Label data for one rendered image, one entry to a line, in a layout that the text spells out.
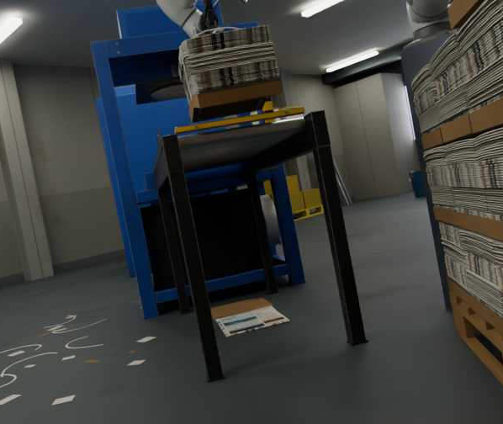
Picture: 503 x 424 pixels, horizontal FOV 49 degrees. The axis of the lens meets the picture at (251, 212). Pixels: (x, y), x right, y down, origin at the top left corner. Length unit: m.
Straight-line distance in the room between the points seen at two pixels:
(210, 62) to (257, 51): 0.16
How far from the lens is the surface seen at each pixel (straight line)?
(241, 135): 1.86
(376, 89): 12.41
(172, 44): 3.25
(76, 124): 8.61
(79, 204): 8.38
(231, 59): 1.86
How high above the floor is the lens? 0.56
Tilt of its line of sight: 2 degrees down
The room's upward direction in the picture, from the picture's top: 11 degrees counter-clockwise
